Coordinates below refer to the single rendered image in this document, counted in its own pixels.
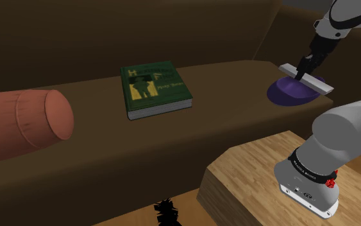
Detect black spiky object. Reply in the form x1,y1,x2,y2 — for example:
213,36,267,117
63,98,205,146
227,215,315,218
153,197,183,226

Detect brown sofa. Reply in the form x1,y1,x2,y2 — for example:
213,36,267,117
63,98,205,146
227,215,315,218
0,0,361,226

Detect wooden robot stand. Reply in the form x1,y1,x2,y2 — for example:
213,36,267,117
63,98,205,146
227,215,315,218
196,130,361,226

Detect red-brown bolster cushion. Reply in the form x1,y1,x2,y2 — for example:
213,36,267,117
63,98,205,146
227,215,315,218
0,89,75,166

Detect green hardcover book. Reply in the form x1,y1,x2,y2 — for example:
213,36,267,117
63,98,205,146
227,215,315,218
119,60,194,121

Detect white bar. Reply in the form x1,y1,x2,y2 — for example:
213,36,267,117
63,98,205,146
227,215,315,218
278,63,335,96

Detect purple bowl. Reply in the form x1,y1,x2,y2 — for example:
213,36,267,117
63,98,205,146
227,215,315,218
266,75,326,107

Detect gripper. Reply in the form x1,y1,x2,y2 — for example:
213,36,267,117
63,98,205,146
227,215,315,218
295,32,341,81

